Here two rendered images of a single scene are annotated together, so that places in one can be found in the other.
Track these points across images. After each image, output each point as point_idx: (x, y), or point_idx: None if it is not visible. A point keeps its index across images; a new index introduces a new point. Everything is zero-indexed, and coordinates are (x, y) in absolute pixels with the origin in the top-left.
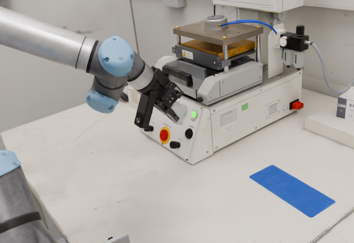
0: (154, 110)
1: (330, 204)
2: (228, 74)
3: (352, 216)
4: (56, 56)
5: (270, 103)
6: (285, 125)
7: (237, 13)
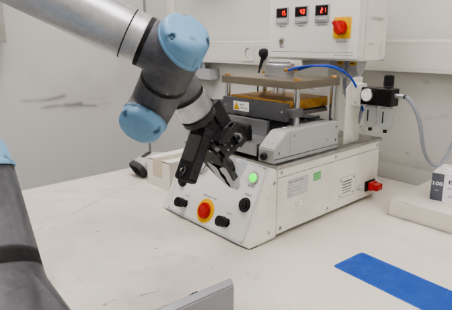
0: None
1: None
2: (300, 128)
3: None
4: (91, 26)
5: (344, 177)
6: (362, 209)
7: None
